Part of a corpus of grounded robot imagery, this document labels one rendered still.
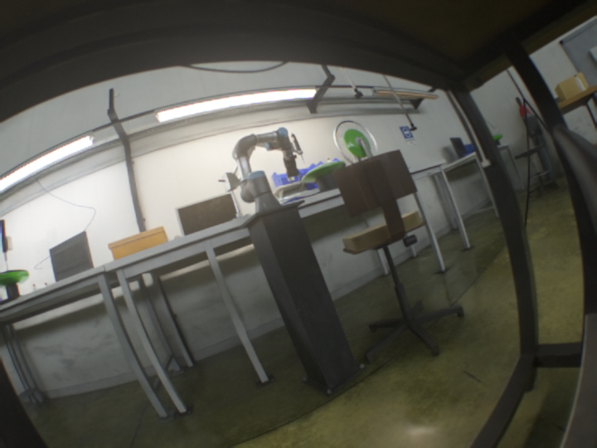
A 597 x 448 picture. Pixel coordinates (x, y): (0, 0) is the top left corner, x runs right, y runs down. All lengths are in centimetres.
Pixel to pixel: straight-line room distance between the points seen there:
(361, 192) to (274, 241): 40
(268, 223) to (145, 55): 84
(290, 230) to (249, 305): 136
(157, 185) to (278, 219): 163
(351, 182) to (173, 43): 85
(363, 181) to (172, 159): 194
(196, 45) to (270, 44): 8
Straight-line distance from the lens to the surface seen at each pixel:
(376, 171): 99
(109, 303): 145
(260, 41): 28
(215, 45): 26
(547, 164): 529
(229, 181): 140
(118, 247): 146
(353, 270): 266
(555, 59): 564
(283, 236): 100
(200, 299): 225
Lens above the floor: 68
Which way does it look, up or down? 4 degrees up
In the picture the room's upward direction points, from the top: 21 degrees counter-clockwise
